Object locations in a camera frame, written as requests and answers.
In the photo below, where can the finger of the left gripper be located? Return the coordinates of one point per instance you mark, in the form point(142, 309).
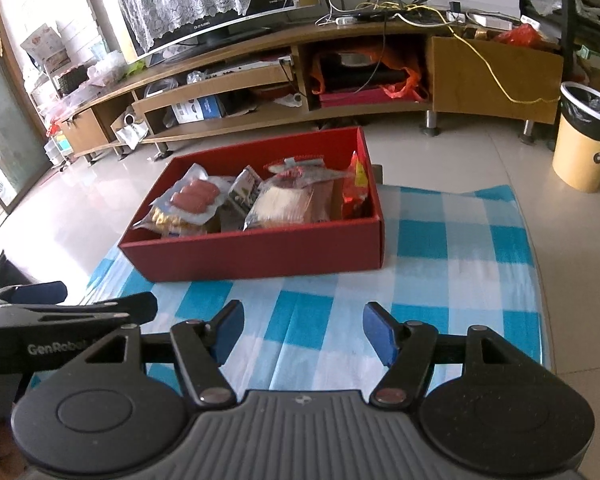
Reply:
point(41, 293)
point(136, 309)

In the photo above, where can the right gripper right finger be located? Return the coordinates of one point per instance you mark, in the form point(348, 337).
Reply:
point(406, 351)

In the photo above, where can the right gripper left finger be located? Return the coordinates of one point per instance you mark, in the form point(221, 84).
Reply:
point(201, 348)

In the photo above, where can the waffle snack bag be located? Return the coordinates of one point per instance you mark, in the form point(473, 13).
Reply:
point(171, 225)

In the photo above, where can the vacuum packed sausages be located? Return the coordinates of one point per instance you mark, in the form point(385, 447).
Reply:
point(194, 199)

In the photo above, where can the white green cake packet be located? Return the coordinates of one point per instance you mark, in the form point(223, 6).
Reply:
point(243, 193)

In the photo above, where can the red yellow snack bag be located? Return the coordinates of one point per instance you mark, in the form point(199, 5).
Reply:
point(354, 189)

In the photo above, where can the round white cake package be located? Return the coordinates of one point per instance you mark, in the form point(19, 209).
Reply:
point(278, 207)

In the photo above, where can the red cardboard box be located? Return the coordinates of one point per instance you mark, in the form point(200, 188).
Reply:
point(348, 245)

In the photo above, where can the blue white appliance box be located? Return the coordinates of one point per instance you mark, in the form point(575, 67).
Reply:
point(198, 110)

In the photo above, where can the orange plastic bag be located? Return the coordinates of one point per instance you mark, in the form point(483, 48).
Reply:
point(370, 74)

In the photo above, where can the yellow trash bin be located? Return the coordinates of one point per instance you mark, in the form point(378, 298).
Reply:
point(576, 158)

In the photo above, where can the wooden tv stand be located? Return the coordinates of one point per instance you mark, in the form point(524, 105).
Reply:
point(263, 83)

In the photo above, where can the television with lace cover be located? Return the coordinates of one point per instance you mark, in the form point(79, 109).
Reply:
point(205, 0)

